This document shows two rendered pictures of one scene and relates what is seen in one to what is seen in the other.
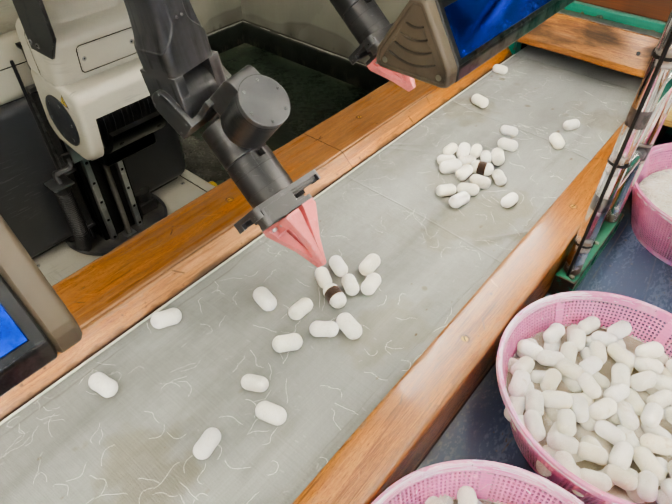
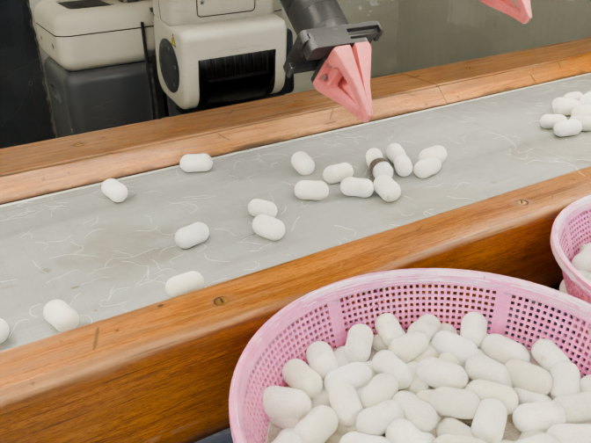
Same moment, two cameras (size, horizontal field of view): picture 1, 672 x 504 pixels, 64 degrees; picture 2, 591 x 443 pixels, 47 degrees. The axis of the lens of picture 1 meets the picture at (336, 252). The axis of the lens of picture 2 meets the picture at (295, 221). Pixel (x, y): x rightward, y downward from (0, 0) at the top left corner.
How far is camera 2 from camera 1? 36 cm
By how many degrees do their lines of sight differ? 24
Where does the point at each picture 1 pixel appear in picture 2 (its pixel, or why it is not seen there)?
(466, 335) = (525, 200)
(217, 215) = (280, 108)
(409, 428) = (419, 246)
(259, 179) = (316, 15)
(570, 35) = not seen: outside the picture
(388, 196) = (480, 124)
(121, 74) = (232, 24)
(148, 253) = (200, 121)
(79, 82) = (192, 25)
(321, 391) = (333, 228)
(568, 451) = not seen: outside the picture
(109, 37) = not seen: outside the picture
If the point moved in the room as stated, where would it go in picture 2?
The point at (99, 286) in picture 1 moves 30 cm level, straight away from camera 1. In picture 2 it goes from (143, 133) to (136, 75)
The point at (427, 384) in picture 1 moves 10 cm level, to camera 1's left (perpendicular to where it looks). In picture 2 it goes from (457, 223) to (346, 210)
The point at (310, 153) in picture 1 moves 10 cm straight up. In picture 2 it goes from (400, 83) to (404, 13)
